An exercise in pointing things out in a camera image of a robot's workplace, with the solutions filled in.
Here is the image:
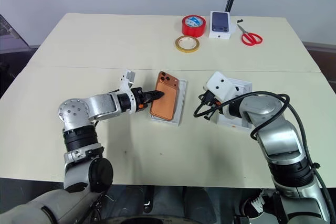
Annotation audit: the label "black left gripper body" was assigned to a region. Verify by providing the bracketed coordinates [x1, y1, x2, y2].
[132, 87, 148, 112]

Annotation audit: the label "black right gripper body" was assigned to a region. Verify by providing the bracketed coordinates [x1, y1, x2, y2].
[199, 90, 224, 112]

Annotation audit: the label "orange smartphone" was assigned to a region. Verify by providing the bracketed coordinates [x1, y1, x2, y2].
[150, 71, 181, 122]

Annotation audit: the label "white phone box lid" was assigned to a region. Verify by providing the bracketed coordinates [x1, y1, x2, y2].
[215, 77, 254, 133]

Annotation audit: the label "white phone box base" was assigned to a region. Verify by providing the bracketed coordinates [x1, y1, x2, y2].
[150, 76, 189, 126]

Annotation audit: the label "white box with phone print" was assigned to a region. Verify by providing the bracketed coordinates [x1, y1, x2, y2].
[208, 10, 232, 40]

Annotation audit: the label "yellow tape roll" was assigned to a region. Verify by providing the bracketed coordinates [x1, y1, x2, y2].
[174, 35, 201, 54]

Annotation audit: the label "red tape roll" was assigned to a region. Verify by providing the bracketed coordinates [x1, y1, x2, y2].
[181, 15, 207, 38]

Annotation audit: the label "dark rounded shape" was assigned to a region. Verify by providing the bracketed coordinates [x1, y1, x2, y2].
[183, 187, 211, 219]

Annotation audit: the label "black white laced shoe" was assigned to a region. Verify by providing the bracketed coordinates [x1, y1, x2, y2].
[240, 189, 266, 219]

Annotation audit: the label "metal table leg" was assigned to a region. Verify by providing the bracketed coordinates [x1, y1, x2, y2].
[143, 186, 155, 214]

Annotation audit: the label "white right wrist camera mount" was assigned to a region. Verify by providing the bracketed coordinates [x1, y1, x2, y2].
[203, 71, 239, 104]

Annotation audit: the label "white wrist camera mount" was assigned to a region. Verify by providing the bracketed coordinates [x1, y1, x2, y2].
[203, 71, 239, 104]
[119, 69, 138, 114]

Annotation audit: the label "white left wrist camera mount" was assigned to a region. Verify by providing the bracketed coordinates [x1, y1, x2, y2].
[119, 69, 138, 114]

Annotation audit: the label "red handled scissors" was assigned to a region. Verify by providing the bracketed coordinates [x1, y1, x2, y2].
[236, 23, 264, 47]

